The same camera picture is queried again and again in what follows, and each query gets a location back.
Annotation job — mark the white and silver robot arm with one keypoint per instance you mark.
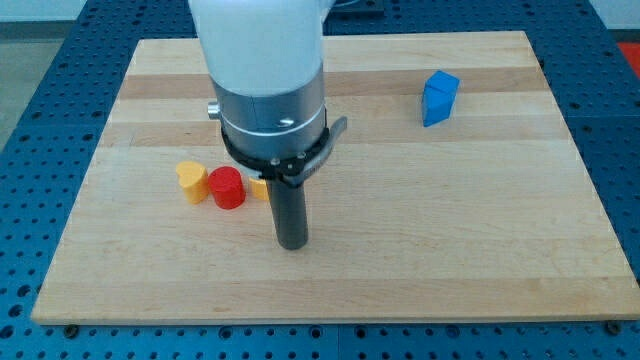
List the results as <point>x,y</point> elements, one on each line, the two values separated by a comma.
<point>265,59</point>

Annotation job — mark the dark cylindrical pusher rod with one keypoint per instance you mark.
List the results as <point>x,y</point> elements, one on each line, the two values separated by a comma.
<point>288,207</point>

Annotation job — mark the yellow block behind rod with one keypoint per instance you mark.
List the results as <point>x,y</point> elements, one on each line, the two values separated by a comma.
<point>259,189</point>

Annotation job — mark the red cylinder block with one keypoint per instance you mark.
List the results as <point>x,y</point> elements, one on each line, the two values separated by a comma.
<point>226,186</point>

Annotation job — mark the yellow heart block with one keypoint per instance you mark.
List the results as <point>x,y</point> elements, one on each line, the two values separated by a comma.
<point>192,178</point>

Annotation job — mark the wooden board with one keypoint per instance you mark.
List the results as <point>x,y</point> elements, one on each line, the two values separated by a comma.
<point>488,216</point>

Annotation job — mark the blue pentagon block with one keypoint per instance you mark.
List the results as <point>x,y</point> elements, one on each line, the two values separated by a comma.
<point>438,97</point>

